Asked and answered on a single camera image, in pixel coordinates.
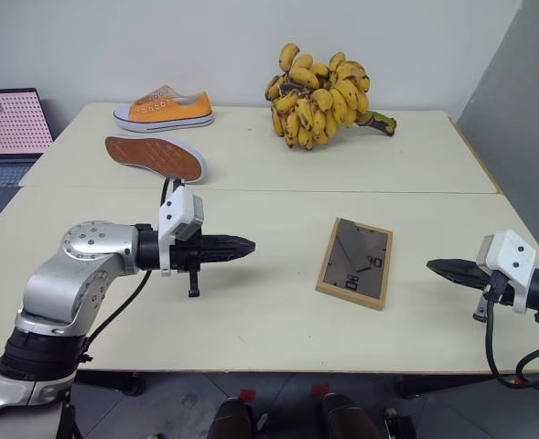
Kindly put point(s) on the black table foot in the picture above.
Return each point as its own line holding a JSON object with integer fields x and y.
{"x": 434, "y": 386}
{"x": 113, "y": 382}

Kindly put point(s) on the wooden picture frame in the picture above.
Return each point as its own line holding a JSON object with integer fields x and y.
{"x": 355, "y": 265}

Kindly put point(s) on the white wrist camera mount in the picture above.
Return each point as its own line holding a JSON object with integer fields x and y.
{"x": 511, "y": 256}
{"x": 177, "y": 212}

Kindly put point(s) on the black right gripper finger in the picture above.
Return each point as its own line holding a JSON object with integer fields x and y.
{"x": 463, "y": 279}
{"x": 456, "y": 266}

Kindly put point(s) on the bunch of yellow bananas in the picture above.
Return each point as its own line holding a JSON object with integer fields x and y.
{"x": 324, "y": 100}

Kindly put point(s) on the orange canvas sneaker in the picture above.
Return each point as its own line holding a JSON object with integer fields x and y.
{"x": 168, "y": 112}

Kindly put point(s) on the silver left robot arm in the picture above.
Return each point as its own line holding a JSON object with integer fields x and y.
{"x": 86, "y": 270}

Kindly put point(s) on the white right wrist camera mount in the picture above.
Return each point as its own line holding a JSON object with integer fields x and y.
{"x": 511, "y": 256}

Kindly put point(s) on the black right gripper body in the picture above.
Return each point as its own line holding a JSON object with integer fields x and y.
{"x": 498, "y": 288}

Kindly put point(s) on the laptop with pink screen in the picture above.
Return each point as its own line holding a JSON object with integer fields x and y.
{"x": 8, "y": 123}

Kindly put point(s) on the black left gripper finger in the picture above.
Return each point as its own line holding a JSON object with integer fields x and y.
{"x": 225, "y": 242}
{"x": 223, "y": 255}

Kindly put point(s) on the sneaker with brown sole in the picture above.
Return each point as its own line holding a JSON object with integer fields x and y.
{"x": 154, "y": 155}

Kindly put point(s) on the dark rounded shape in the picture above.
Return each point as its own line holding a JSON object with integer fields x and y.
{"x": 342, "y": 418}
{"x": 232, "y": 420}

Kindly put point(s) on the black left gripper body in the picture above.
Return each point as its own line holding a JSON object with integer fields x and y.
{"x": 186, "y": 256}

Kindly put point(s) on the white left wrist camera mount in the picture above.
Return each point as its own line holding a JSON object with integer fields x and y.
{"x": 177, "y": 212}

